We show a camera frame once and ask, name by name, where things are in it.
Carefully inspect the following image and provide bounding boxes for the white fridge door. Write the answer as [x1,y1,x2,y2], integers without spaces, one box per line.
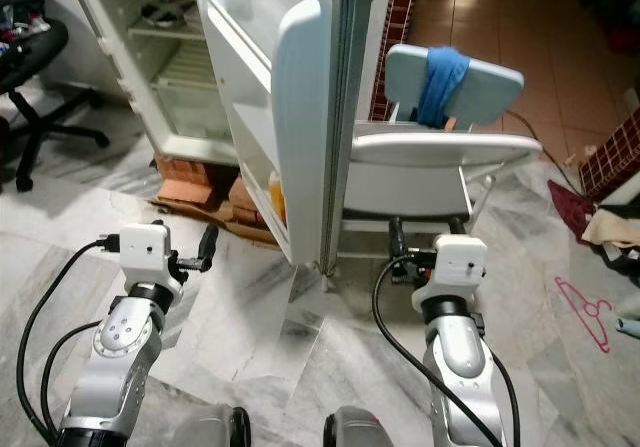
[193,0,397,275]

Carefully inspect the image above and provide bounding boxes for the white fridge cabinet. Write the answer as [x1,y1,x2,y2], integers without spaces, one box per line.
[63,0,243,170]

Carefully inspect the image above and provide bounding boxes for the white folding table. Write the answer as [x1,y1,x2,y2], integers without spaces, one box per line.
[335,130,545,260]

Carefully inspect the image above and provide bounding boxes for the orange juice bottle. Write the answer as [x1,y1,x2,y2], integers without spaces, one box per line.
[267,170,287,224]

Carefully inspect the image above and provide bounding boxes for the dark red cloth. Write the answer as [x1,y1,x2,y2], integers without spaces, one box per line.
[544,179,598,238]

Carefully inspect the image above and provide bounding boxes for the blue cloth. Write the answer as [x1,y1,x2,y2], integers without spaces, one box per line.
[414,46,472,131]

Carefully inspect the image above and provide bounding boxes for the light blue board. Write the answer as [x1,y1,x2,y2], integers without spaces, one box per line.
[381,43,527,132]

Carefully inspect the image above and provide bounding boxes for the beige cloth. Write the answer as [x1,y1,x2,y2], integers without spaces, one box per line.
[579,205,640,255]

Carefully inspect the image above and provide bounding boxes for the pink clothes hanger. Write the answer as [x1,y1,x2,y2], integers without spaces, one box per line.
[554,276,617,355]

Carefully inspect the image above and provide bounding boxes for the grey left robot leg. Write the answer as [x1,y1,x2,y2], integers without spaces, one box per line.
[167,404,252,447]

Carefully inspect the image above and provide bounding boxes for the grey robot leg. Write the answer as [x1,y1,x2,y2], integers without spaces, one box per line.
[167,404,252,447]
[322,406,397,447]

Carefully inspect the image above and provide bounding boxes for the grey right robot leg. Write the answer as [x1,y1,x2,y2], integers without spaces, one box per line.
[322,406,397,447]

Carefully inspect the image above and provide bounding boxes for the black office chair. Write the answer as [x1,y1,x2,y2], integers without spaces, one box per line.
[0,0,112,194]

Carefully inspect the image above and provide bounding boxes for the black bag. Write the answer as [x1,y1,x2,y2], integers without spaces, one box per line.
[0,0,51,64]

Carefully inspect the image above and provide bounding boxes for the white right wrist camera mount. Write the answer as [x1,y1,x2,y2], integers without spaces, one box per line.
[429,233,489,304]

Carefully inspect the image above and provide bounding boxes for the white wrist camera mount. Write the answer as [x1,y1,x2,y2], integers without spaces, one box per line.
[119,222,174,288]
[429,233,489,304]

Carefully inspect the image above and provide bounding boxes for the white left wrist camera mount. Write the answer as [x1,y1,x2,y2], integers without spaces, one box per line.
[119,222,174,288]

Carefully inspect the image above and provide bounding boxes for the short black right arm cable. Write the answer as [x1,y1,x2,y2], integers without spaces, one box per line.
[489,351,522,447]

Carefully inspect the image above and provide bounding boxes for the short black arm cable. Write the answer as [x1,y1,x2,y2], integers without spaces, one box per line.
[489,351,522,447]
[39,318,107,440]

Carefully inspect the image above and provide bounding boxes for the short black left arm cable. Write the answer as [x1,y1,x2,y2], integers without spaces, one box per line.
[39,318,107,440]

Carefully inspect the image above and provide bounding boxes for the white wire fridge shelf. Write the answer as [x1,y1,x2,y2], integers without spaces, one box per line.
[148,43,223,95]
[125,17,207,43]

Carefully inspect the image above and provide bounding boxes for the long black left arm cable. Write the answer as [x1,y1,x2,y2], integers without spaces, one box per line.
[15,234,127,440]

